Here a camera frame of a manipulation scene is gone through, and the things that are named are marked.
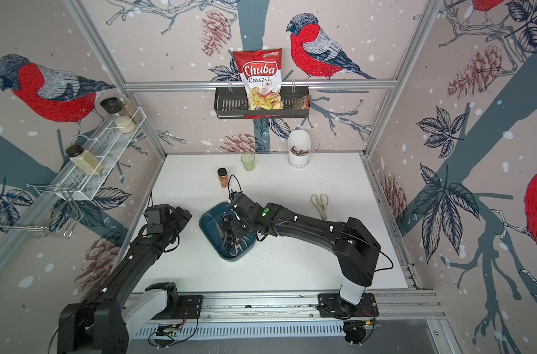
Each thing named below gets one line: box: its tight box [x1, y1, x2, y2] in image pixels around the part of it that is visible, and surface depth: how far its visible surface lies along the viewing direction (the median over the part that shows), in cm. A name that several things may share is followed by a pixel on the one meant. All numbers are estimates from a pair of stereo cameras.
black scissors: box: [219, 210, 242, 249], surface depth 90 cm
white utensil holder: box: [287, 129, 312, 169], surface depth 111 cm
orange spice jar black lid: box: [216, 167, 228, 189], surface depth 103 cm
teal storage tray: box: [198, 201, 257, 262], surface depth 89 cm
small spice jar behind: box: [119, 94, 143, 124], surface depth 87 cm
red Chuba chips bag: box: [233, 47, 284, 111], surface depth 84 cm
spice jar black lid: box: [99, 96, 136, 134], surface depth 83 cm
